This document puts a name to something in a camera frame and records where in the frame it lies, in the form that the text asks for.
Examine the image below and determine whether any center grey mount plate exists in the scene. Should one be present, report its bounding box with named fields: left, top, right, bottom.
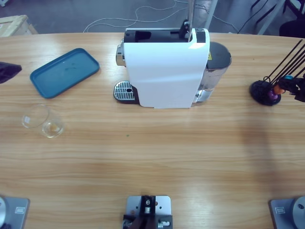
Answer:
left=122, top=195, right=173, bottom=229

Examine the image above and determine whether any blue rectangular plastic tray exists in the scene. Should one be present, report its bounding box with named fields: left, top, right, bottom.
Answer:
left=30, top=48, right=100, bottom=99

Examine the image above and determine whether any arm grey base plate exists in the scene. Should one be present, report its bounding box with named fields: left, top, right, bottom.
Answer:
left=269, top=196, right=305, bottom=229
left=0, top=196, right=31, bottom=229

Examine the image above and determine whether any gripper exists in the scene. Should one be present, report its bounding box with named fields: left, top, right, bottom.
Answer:
left=278, top=75, right=305, bottom=102

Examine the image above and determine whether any light wooden crate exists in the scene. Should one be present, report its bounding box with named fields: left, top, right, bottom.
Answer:
left=0, top=14, right=39, bottom=38

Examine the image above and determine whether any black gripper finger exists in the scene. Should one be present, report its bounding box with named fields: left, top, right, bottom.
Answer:
left=0, top=61, right=22, bottom=84

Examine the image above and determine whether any black wire capsule holder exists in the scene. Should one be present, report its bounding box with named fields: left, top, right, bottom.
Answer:
left=249, top=39, right=305, bottom=106

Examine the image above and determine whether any white metal table leg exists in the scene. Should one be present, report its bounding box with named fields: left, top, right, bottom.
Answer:
left=204, top=0, right=219, bottom=31

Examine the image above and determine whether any clear drinking glass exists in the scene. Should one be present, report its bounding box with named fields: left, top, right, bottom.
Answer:
left=21, top=104, right=65, bottom=138

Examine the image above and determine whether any white slanted frame leg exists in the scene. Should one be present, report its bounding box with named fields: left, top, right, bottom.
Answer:
left=258, top=0, right=286, bottom=35

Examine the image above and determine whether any white floor cable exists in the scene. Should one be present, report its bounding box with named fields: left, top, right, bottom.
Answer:
left=83, top=0, right=239, bottom=34

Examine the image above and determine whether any clear water tank black lid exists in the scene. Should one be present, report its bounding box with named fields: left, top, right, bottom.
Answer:
left=194, top=41, right=232, bottom=104

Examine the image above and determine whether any black drip tray metal grille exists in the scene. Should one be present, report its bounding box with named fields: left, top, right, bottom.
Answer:
left=113, top=80, right=140, bottom=105

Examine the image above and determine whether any white capsule coffee machine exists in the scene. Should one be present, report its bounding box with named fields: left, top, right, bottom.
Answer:
left=115, top=28, right=212, bottom=110

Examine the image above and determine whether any black chair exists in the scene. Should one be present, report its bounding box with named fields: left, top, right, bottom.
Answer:
left=279, top=20, right=305, bottom=39

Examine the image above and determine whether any silver coffee machine lever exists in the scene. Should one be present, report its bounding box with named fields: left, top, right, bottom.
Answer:
left=180, top=0, right=195, bottom=41

